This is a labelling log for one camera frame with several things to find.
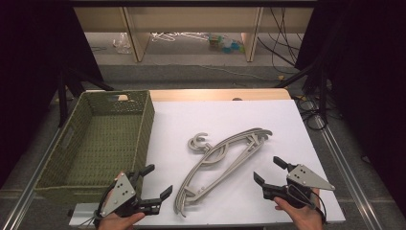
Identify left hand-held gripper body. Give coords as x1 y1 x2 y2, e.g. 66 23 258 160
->
99 172 161 219

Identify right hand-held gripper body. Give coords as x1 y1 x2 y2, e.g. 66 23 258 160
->
261 164 336 209

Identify green woven basket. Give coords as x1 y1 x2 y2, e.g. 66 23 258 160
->
33 89 156 204

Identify person's left hand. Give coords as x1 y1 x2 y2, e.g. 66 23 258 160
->
97 172 147 230

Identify person's right hand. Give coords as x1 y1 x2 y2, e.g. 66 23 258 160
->
273 191 325 230

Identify white paper sheet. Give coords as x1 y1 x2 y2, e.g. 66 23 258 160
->
133 99 347 226

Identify black metal stand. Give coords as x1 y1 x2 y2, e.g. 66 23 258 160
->
56 65 115 128
274 58 330 127

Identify black curtain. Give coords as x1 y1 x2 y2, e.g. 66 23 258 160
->
0 0 104 190
295 0 406 219

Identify clear plastic bag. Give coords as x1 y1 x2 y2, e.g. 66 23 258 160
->
112 32 133 55

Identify colourful plastic toys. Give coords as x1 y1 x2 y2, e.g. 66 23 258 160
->
208 34 246 55

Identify wooden shelf unit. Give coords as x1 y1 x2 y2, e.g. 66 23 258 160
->
73 6 315 63

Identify right hand-held gripper cable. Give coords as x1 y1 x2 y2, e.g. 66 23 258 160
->
314 191 328 224

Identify hand-held gripper cable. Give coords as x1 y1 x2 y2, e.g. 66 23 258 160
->
314 191 328 224
78 209 104 228

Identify left hand-held gripper cable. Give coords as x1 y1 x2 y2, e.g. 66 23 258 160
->
78 209 104 228

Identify aluminium frame rail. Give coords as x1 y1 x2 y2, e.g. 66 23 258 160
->
0 126 63 230
314 114 386 230

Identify black cable bundle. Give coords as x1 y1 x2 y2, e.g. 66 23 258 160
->
293 94 331 132

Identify thin white floor cable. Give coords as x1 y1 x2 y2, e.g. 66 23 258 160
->
200 64 280 81

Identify hanging black cables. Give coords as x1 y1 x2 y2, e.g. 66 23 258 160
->
257 7 305 69

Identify white wire hangers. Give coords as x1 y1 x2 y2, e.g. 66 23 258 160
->
150 31 211 43

